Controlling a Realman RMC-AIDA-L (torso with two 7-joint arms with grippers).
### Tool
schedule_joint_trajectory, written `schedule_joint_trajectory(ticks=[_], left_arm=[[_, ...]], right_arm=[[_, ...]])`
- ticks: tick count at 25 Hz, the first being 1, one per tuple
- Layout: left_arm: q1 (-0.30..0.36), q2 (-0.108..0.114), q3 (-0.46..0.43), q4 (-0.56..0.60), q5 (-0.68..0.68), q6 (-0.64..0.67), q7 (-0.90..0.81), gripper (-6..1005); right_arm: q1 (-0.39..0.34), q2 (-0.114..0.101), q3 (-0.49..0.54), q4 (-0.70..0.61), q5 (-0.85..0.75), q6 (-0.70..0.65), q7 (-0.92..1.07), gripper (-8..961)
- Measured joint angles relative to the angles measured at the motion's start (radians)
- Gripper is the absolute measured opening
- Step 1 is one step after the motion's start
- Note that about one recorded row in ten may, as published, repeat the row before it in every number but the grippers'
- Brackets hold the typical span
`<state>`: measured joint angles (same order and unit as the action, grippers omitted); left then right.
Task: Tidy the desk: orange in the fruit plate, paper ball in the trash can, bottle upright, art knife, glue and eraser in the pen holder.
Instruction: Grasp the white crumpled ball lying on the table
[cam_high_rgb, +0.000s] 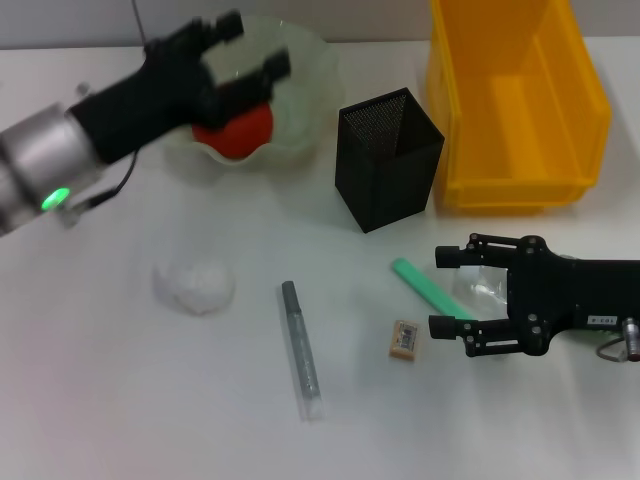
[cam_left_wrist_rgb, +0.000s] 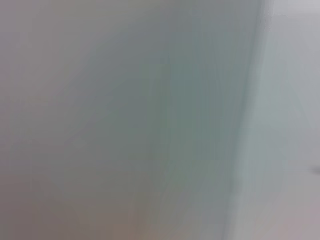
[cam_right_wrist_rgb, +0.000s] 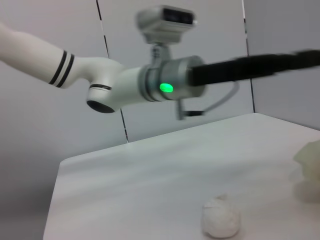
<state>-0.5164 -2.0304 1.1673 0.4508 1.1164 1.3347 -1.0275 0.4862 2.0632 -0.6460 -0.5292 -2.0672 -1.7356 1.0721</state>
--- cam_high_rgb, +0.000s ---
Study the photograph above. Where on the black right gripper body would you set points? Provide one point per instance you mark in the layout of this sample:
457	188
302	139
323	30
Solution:
560	295

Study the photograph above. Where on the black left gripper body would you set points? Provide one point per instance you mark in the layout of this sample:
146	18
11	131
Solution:
145	105

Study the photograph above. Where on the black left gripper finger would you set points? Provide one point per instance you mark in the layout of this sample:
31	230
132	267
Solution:
255	87
222	30

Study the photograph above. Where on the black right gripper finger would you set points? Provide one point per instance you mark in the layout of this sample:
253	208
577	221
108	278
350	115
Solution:
480	250
490	337

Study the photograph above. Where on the red-orange fruit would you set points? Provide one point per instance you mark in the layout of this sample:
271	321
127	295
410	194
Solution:
245	135

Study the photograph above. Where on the green pen with white end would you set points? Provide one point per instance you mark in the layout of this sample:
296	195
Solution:
425	287

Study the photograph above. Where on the white paper ball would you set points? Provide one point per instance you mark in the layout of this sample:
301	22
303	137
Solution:
200	285

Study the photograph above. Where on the translucent green glass fruit bowl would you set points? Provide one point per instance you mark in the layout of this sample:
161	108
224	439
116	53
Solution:
310	100

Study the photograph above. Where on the beige eraser with barcode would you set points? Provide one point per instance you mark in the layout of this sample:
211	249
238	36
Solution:
404	340

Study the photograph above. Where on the black mesh pen holder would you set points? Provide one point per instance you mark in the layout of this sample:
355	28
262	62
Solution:
385	190

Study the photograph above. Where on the grey marker pen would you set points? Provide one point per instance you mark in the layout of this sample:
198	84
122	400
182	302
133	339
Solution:
300	340

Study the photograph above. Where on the yellow plastic bin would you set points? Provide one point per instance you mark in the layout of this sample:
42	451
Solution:
570	75

